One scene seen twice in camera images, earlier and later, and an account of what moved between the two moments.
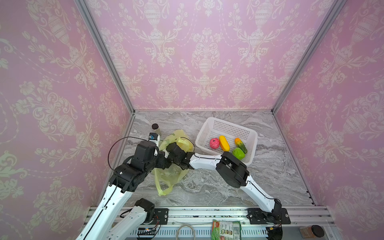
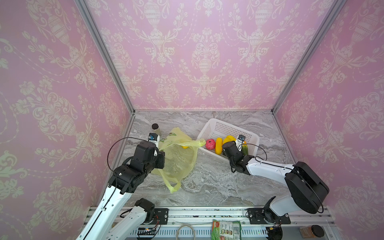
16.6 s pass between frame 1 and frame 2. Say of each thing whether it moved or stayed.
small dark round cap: stayed
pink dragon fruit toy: moved
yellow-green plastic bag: moved
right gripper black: moved
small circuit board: stayed
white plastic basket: stayed
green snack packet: stayed
